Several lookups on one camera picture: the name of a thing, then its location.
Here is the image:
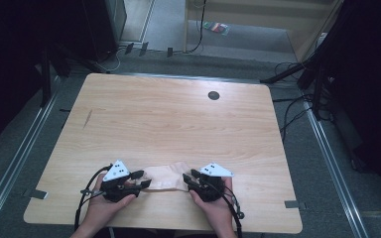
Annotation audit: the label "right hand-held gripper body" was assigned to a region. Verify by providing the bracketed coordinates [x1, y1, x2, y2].
[188, 161, 235, 203]

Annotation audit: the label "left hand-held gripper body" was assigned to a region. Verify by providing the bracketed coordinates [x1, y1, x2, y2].
[99, 160, 144, 203]

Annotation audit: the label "person's right hand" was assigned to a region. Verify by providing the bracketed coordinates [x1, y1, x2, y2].
[189, 177, 238, 228]

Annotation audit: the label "person's left hand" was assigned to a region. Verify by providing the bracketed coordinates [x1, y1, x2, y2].
[84, 174, 137, 228]

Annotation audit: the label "grey tape piece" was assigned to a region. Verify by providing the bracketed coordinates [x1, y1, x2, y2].
[22, 187, 50, 200]
[284, 199, 307, 210]

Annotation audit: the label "black metal stand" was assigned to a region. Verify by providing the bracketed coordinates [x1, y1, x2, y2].
[39, 44, 73, 108]

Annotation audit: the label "colourful packet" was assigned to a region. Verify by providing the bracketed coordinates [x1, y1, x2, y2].
[202, 21, 231, 37]

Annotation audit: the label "black cabinet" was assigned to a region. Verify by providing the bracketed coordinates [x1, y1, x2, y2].
[79, 0, 128, 63]

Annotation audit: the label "light wooden shelf unit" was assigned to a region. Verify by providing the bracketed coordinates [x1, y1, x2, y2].
[183, 0, 345, 63]

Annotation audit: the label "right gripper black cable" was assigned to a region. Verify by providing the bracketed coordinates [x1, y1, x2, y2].
[207, 179, 246, 238]

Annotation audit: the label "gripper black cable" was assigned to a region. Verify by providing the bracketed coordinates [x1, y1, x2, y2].
[73, 164, 113, 232]
[207, 179, 246, 238]

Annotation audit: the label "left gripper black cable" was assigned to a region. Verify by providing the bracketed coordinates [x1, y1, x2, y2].
[73, 164, 113, 232]

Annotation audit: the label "metal floor rail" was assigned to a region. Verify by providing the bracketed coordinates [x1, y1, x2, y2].
[0, 75, 63, 237]
[302, 98, 370, 238]

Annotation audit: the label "black floor cables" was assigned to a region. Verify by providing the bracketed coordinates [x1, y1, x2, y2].
[272, 59, 316, 144]

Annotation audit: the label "white floor cable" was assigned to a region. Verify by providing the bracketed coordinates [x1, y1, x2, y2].
[95, 46, 127, 74]

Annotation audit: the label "black hanging cable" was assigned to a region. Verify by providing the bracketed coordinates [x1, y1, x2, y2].
[184, 0, 208, 55]

